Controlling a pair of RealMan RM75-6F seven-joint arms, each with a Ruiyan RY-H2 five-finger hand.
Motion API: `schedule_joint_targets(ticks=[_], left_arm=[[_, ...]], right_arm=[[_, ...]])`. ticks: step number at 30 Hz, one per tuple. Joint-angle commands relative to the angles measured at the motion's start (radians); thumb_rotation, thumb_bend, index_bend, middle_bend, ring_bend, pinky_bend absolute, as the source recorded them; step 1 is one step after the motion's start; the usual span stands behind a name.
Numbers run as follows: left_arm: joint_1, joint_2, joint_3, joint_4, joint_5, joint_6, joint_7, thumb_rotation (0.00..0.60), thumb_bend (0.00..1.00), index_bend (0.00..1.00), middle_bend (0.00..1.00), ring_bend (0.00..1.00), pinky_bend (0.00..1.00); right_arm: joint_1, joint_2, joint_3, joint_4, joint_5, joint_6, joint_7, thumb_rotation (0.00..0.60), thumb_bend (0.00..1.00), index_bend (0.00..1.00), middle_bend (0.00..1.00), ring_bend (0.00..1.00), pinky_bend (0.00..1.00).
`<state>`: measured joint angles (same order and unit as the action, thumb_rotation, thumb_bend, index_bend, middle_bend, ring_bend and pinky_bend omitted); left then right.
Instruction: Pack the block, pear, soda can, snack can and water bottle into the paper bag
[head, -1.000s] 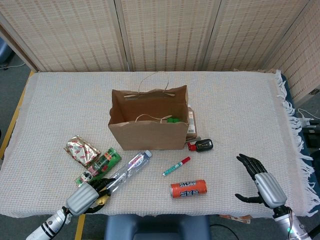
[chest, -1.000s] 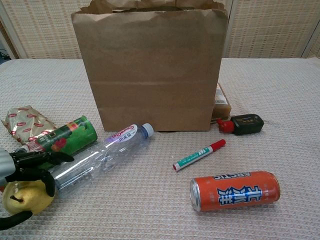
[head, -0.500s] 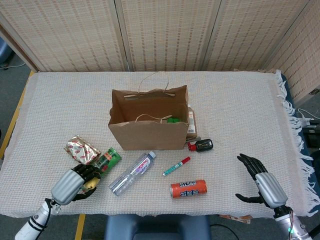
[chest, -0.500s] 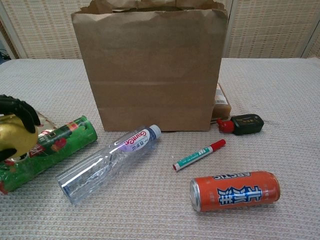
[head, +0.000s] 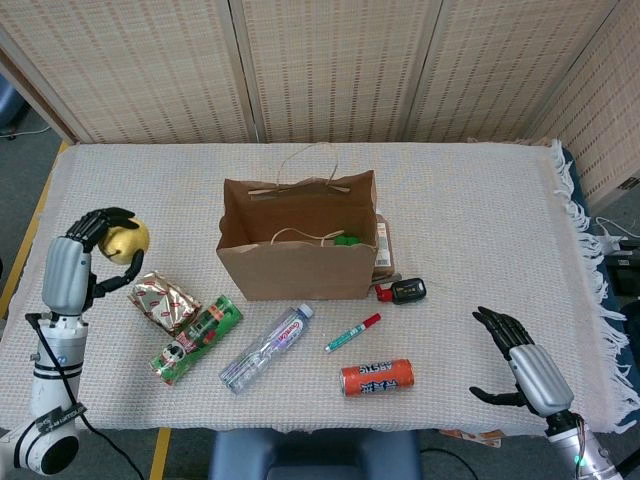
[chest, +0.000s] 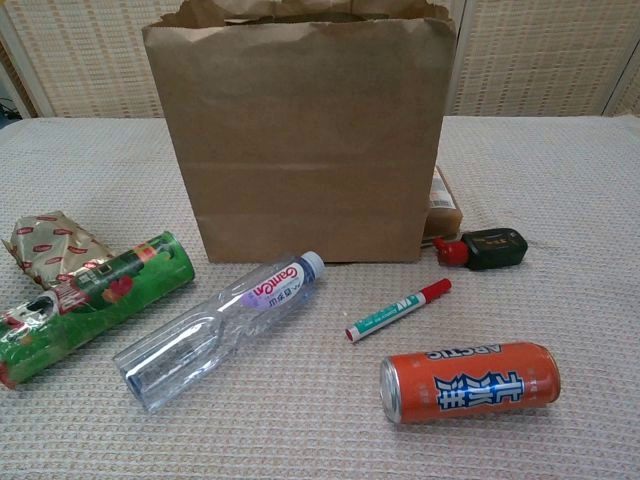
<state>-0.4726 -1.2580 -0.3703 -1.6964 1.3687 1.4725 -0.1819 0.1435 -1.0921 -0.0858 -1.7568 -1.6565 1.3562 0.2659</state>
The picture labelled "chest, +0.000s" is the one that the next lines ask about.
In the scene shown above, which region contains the clear plastic water bottle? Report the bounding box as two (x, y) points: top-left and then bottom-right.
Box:
(112, 250), (327, 414)

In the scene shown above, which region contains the orange soda can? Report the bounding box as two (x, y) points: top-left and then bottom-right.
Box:
(379, 341), (562, 425)

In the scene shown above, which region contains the green chips can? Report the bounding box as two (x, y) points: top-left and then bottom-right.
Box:
(0, 230), (195, 391)

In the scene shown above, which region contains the silver red foil packet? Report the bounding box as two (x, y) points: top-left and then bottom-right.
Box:
(1, 209), (115, 291)

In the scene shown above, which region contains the brown paper bag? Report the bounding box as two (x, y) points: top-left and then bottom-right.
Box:
(141, 0), (457, 265)

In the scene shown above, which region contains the brown labelled juice bottle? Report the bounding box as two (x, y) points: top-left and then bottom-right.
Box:
(422, 164), (465, 241)

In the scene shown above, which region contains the black bottle with red cap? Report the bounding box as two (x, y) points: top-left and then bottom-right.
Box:
(432, 227), (529, 272)

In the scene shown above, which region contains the red capped marker pen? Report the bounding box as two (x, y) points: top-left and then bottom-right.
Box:
(344, 278), (454, 345)

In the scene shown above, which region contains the white woven tablecloth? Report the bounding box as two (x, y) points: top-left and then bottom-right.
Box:
(0, 115), (640, 480)

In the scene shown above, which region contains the woven folding screen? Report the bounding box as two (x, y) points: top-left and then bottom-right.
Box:
(0, 0), (640, 120)

